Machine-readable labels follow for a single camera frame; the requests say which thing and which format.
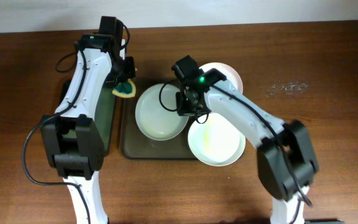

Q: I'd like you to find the white plate with yellow stain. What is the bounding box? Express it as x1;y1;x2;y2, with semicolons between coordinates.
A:
188;113;246;167

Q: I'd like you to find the light grey plate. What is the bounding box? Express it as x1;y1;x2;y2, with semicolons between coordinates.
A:
135;83;188;141

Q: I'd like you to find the green yellow sponge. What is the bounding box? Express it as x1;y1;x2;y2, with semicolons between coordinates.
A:
112;79;136;98

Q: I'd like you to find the small dark green tray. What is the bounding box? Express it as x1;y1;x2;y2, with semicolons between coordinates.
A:
58;84;116;157

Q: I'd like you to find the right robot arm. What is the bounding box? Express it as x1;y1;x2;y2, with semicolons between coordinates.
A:
172;55;319;223

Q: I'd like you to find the large brown tray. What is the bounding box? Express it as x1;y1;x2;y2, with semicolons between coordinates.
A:
119;78;196;160

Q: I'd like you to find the pinkish white plate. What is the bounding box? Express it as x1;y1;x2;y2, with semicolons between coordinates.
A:
200;62;244;93

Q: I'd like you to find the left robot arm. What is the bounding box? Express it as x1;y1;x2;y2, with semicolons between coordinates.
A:
40;16;136;223

